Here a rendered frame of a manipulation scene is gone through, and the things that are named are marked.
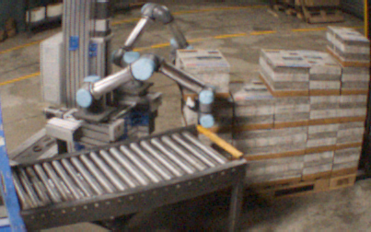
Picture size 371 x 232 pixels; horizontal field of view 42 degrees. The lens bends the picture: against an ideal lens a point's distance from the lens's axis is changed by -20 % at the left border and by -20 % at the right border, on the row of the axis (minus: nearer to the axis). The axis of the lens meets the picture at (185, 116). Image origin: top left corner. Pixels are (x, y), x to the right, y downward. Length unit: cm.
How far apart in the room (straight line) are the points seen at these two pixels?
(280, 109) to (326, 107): 40
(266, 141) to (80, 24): 151
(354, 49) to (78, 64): 201
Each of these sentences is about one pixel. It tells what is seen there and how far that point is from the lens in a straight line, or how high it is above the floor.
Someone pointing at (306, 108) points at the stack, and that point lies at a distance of 391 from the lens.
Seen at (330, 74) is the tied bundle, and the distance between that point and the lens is 389.
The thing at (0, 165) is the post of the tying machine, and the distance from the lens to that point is 220.
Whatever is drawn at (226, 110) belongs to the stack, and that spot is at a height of 76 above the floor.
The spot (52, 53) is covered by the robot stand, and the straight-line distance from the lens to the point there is 382.
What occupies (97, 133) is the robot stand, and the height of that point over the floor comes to 71.
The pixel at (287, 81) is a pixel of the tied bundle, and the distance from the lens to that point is 378.
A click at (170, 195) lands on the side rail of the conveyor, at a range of 285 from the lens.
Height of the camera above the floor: 222
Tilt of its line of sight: 24 degrees down
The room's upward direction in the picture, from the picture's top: straight up
